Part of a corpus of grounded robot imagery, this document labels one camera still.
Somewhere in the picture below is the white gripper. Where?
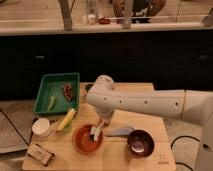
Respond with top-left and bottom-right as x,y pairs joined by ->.
100,111 -> 114,126

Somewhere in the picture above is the white brush with black bristles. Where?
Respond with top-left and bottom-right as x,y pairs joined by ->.
90,122 -> 104,141

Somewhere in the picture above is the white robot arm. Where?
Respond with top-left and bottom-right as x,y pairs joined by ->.
86,75 -> 213,171

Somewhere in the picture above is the red bowl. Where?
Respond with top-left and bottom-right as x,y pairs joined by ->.
72,124 -> 103,155

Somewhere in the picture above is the dark purple bowl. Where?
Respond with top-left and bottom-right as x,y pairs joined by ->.
127,130 -> 154,158

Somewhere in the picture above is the grey cloth piece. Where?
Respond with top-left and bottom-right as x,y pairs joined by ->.
107,126 -> 134,137

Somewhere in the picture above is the grey metal cup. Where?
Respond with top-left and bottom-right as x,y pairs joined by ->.
85,84 -> 94,93

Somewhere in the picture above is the yellow corn cob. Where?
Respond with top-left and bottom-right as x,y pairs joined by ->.
57,108 -> 76,132

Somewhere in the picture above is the green plastic tray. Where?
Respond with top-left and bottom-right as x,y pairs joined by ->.
34,73 -> 80,116

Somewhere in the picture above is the green pepper in tray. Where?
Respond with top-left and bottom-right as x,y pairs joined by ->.
47,96 -> 56,111

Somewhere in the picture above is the wooden block with dark band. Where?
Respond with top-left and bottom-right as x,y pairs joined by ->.
27,144 -> 55,167

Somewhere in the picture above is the red object on far counter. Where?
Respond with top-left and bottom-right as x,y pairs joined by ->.
99,18 -> 110,25

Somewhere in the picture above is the white cup on far counter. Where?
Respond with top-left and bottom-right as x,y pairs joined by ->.
88,14 -> 96,25

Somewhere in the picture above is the black cable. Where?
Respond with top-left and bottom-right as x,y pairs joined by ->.
170,135 -> 201,171

